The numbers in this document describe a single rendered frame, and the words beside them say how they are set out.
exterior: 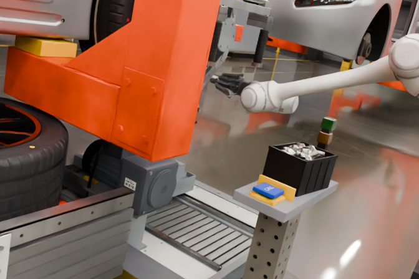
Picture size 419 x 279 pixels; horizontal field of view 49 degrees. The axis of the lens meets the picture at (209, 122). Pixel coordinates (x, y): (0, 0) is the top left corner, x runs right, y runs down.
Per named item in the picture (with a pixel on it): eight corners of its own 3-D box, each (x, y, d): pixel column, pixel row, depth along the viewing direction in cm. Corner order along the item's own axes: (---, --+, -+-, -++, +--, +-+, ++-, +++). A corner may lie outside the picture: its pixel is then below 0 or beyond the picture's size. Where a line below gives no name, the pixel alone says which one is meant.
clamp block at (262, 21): (252, 25, 187) (254, 12, 186) (271, 30, 182) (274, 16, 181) (245, 24, 183) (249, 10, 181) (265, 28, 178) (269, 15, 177)
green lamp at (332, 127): (323, 126, 162) (327, 116, 161) (334, 130, 159) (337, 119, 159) (319, 127, 158) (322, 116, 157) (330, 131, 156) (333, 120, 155)
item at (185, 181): (138, 165, 238) (141, 147, 236) (192, 192, 220) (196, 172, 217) (57, 184, 197) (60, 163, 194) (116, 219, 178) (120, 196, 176)
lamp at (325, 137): (320, 140, 163) (323, 129, 162) (330, 144, 161) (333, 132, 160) (315, 141, 159) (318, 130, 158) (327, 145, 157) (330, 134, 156)
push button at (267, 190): (262, 188, 137) (264, 181, 137) (283, 197, 134) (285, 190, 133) (250, 193, 131) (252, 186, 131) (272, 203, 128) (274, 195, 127)
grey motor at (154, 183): (90, 199, 190) (103, 118, 182) (168, 244, 169) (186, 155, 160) (53, 210, 175) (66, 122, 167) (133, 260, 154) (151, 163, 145)
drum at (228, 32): (190, 42, 189) (197, 8, 186) (233, 54, 179) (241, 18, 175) (168, 40, 178) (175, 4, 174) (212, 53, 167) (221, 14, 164)
